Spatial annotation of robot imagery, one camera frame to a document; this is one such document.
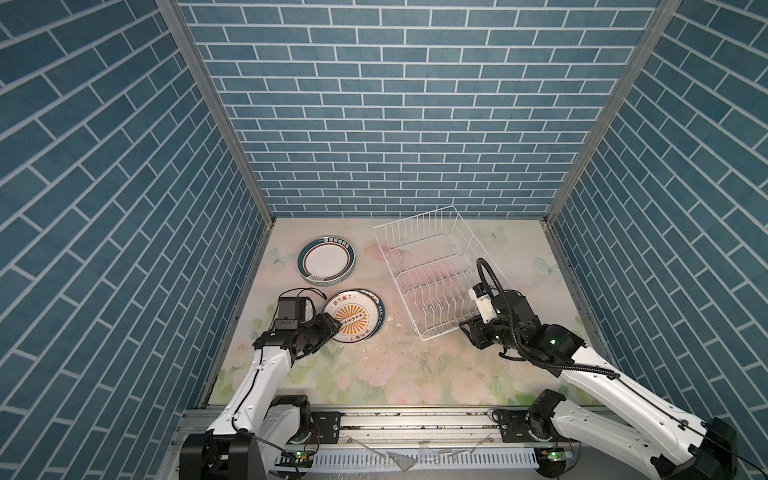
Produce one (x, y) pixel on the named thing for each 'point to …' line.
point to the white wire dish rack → (433, 258)
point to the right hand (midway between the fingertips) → (462, 319)
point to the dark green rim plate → (326, 261)
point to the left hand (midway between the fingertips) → (337, 326)
